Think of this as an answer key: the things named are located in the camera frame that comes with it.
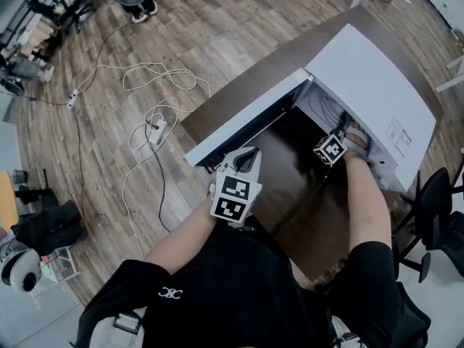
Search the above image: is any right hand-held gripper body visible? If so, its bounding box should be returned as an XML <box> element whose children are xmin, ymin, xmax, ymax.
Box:
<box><xmin>312</xmin><ymin>128</ymin><xmax>373</xmax><ymax>167</ymax></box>

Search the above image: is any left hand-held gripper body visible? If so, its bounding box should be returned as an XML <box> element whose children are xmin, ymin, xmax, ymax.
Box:
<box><xmin>209</xmin><ymin>164</ymin><xmax>263</xmax><ymax>227</ymax></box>

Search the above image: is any clear glass microwave plate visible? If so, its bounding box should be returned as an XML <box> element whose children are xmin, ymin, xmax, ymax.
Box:
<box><xmin>307</xmin><ymin>91</ymin><xmax>345</xmax><ymax>132</ymax></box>

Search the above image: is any person's left forearm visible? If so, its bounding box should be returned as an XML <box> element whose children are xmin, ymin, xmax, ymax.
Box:
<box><xmin>144</xmin><ymin>197</ymin><xmax>233</xmax><ymax>277</ymax></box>

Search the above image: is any person's right forearm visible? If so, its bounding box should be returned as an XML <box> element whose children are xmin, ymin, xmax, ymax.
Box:
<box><xmin>342</xmin><ymin>152</ymin><xmax>393</xmax><ymax>260</ymax></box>

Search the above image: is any person's right hand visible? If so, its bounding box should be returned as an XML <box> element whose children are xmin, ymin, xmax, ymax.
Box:
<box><xmin>345</xmin><ymin>117</ymin><xmax>366</xmax><ymax>133</ymax></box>

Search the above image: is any dark brown wooden table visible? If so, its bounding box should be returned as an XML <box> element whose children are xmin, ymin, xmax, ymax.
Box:
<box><xmin>180</xmin><ymin>4</ymin><xmax>446</xmax><ymax>282</ymax></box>

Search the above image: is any white microwave oven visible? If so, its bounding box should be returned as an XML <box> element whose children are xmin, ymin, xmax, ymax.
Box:
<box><xmin>184</xmin><ymin>22</ymin><xmax>438</xmax><ymax>195</ymax></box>

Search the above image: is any person's black shirt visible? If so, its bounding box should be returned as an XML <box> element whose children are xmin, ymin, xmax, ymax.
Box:
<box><xmin>74</xmin><ymin>226</ymin><xmax>399</xmax><ymax>348</ymax></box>

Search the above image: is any light grey pouch with buckle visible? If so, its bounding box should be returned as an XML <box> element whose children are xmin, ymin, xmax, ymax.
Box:
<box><xmin>78</xmin><ymin>304</ymin><xmax>148</xmax><ymax>348</ymax></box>

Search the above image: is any black swivel chair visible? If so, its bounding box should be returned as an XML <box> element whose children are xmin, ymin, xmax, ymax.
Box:
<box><xmin>27</xmin><ymin>0</ymin><xmax>99</xmax><ymax>34</ymax></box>

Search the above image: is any yellow table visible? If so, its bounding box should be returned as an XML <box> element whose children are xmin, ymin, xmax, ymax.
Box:
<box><xmin>0</xmin><ymin>170</ymin><xmax>19</xmax><ymax>231</ymax></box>

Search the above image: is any wooden top desk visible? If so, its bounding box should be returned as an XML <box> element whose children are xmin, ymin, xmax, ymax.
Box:
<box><xmin>14</xmin><ymin>14</ymin><xmax>61</xmax><ymax>65</ymax></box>

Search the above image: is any white extension cable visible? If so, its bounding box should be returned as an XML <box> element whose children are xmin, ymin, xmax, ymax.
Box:
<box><xmin>122</xmin><ymin>62</ymin><xmax>212</xmax><ymax>268</ymax></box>

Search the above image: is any black floor cable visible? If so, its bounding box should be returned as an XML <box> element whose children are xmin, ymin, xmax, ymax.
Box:
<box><xmin>21</xmin><ymin>20</ymin><xmax>131</xmax><ymax>228</ymax></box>

